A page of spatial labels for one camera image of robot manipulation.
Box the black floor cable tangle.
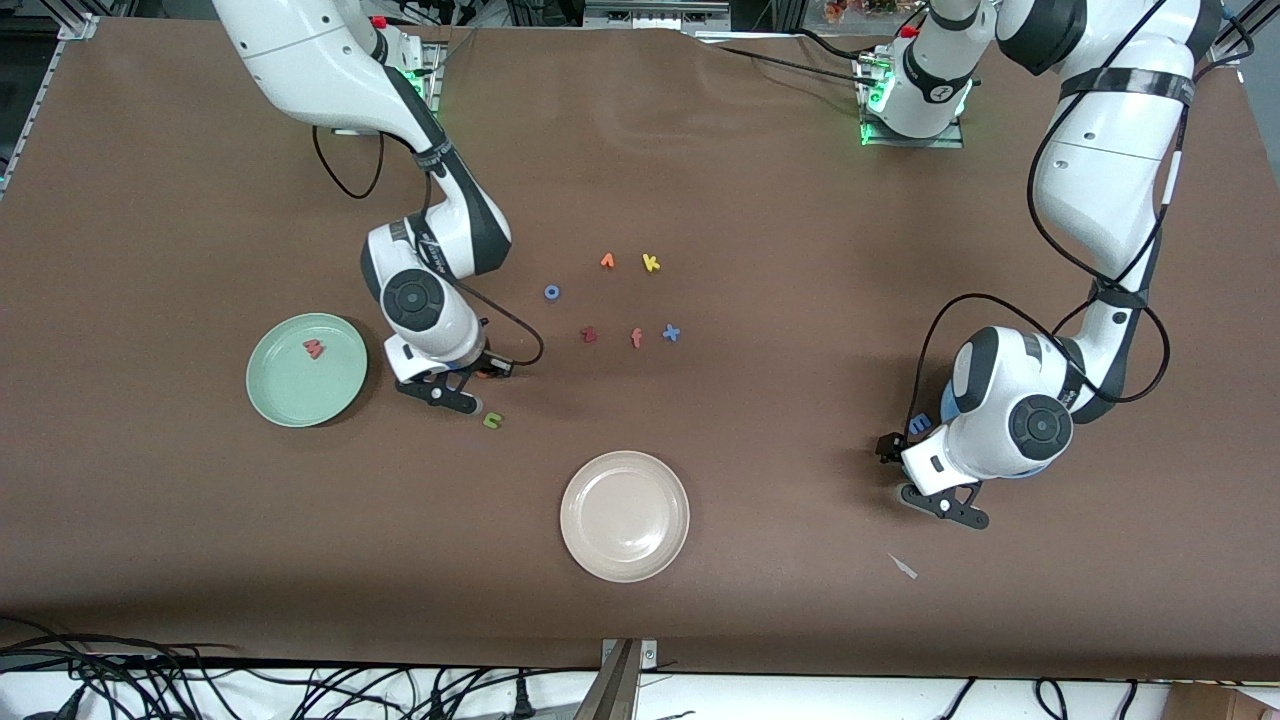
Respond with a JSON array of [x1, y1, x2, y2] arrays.
[[0, 615, 601, 720]]

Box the beige plate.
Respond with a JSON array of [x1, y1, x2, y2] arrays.
[[559, 450, 691, 584]]

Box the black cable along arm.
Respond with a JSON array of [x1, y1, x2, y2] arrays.
[[903, 0, 1173, 433], [312, 125, 546, 371]]

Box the brown table cover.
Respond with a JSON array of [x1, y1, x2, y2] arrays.
[[0, 18, 1280, 681]]

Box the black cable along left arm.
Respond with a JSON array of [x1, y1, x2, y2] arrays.
[[903, 0, 1173, 433]]

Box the metal base plate left arm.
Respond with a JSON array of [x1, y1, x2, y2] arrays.
[[858, 50, 966, 149]]

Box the black bracket on right gripper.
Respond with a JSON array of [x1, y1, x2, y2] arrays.
[[396, 372, 481, 415]]

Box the green plate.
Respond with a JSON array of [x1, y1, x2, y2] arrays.
[[245, 313, 369, 429]]

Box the blue plate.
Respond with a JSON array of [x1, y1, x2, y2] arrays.
[[939, 386, 1051, 480]]

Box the cardboard box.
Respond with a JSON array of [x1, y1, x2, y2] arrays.
[[1165, 683, 1280, 720]]

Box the metal table leg bracket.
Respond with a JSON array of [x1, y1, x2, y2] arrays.
[[598, 638, 661, 720]]

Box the black cable on table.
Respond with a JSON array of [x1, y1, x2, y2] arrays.
[[695, 28, 881, 91]]

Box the aluminium frame extrusion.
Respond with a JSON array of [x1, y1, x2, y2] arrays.
[[1205, 20, 1280, 69]]

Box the black floor cables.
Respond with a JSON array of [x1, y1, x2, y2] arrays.
[[935, 678, 1141, 720]]

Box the black cable along right arm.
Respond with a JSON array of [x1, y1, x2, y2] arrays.
[[312, 125, 546, 371]]

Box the grey device behind table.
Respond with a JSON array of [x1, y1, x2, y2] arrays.
[[583, 0, 733, 31]]

